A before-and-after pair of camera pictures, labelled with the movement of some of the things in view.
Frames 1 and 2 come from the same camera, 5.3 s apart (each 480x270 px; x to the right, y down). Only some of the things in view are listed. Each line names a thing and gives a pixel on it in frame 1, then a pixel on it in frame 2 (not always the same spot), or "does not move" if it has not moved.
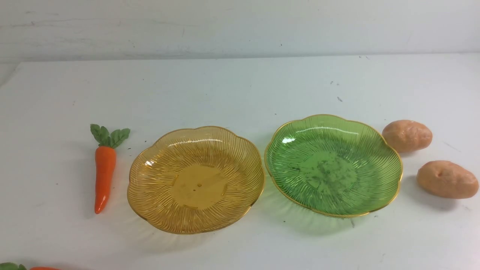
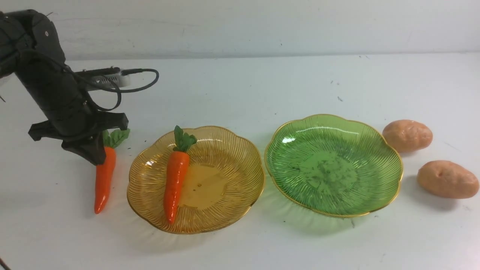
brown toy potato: [447, 179] does not move
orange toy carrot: [8, 266] -> [176, 167]
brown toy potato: [406, 135] does not move
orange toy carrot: [105, 161] does not move
